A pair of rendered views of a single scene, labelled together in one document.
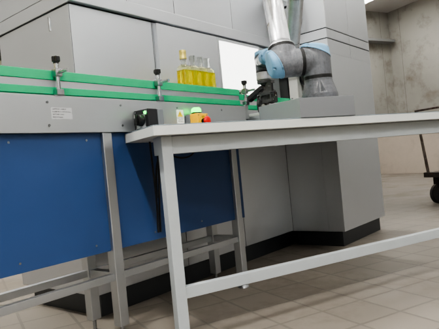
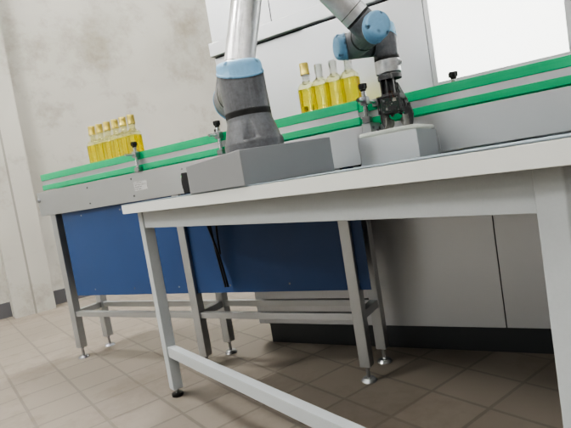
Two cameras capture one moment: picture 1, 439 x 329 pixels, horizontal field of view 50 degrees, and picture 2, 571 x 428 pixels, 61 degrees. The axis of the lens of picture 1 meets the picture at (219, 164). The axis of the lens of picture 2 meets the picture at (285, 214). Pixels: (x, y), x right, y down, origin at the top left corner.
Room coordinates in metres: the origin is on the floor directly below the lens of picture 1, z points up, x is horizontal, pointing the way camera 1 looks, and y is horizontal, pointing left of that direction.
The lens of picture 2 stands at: (1.87, -1.69, 0.75)
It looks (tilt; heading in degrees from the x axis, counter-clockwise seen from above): 4 degrees down; 82
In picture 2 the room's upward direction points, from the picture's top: 9 degrees counter-clockwise
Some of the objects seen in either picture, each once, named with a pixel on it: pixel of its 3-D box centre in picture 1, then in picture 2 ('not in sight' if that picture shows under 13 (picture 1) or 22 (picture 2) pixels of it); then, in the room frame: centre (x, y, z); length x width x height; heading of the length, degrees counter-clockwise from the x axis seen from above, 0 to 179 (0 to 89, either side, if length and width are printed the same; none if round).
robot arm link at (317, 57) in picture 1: (314, 59); (241, 86); (1.99, -0.44, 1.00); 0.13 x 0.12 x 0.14; 95
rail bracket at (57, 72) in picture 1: (61, 75); (132, 157); (1.56, 0.49, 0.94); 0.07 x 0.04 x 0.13; 51
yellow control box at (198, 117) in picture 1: (197, 123); not in sight; (2.03, 0.08, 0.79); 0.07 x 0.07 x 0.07; 51
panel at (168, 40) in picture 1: (215, 66); (422, 41); (2.68, -0.03, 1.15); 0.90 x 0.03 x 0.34; 141
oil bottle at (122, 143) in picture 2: not in sight; (127, 146); (1.50, 0.75, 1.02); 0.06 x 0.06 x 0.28; 51
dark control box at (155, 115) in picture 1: (149, 121); (196, 182); (1.81, 0.25, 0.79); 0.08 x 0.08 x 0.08; 51
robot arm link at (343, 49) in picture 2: (269, 57); (355, 43); (2.35, -0.29, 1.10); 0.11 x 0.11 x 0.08; 5
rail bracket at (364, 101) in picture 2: (241, 93); (367, 104); (2.41, -0.14, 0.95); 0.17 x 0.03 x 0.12; 51
